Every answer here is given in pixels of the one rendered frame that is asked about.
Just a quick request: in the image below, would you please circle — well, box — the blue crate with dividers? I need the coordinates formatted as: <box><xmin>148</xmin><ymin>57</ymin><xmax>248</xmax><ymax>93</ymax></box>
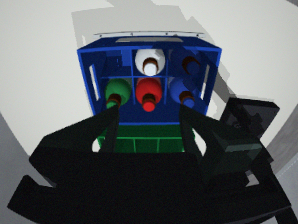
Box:
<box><xmin>77</xmin><ymin>36</ymin><xmax>222</xmax><ymax>125</ymax></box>

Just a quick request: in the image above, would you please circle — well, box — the white bottle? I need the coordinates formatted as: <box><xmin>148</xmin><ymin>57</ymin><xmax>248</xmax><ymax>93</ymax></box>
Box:
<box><xmin>135</xmin><ymin>49</ymin><xmax>165</xmax><ymax>76</ymax></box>

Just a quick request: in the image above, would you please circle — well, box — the green plastic crate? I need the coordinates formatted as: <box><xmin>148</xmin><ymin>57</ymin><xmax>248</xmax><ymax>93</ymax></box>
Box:
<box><xmin>115</xmin><ymin>124</ymin><xmax>184</xmax><ymax>153</ymax></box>

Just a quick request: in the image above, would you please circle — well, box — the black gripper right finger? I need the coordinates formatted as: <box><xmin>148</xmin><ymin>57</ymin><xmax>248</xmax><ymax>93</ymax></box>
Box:
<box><xmin>179</xmin><ymin>104</ymin><xmax>262</xmax><ymax>186</ymax></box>

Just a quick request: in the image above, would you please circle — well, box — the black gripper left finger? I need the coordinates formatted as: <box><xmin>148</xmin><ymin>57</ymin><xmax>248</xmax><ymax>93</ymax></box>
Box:
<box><xmin>37</xmin><ymin>105</ymin><xmax>120</xmax><ymax>152</ymax></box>

